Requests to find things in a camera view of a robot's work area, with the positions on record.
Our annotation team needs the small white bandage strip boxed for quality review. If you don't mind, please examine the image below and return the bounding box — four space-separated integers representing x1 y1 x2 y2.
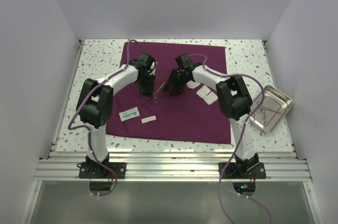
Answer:
141 116 156 124

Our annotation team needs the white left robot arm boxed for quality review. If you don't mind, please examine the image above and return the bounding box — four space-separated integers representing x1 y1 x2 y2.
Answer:
68 53 156 178

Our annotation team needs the steel instrument tray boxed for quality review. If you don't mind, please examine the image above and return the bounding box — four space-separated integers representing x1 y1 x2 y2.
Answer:
250 85 294 133

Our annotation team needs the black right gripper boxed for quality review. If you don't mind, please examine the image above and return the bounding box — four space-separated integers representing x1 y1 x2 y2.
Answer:
163 69 190 96

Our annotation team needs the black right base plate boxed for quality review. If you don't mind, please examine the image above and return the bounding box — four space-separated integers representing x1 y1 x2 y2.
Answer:
222 162 267 180

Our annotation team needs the white green suture packet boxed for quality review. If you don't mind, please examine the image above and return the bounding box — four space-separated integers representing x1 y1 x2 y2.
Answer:
119 107 140 122

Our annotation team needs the steel forceps clamp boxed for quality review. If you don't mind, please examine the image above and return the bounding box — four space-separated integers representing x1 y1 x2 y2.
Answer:
153 81 166 104
256 102 281 114

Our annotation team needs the purple cloth mat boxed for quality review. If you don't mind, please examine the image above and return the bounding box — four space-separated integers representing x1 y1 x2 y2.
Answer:
106 42 231 144

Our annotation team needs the white gauze pad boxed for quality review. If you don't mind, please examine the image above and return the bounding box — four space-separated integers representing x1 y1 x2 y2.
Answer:
203 92 218 105
186 81 200 89
196 85 211 98

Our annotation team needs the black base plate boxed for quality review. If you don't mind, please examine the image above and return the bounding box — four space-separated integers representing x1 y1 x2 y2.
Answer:
77 162 127 179
222 162 267 180

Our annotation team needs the aluminium rail frame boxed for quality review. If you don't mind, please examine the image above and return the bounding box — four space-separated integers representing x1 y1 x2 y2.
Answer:
21 39 322 223

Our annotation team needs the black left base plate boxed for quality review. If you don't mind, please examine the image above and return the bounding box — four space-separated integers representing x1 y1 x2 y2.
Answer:
77 162 127 179

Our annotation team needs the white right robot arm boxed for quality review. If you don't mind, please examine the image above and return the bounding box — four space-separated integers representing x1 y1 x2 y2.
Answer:
164 53 259 178

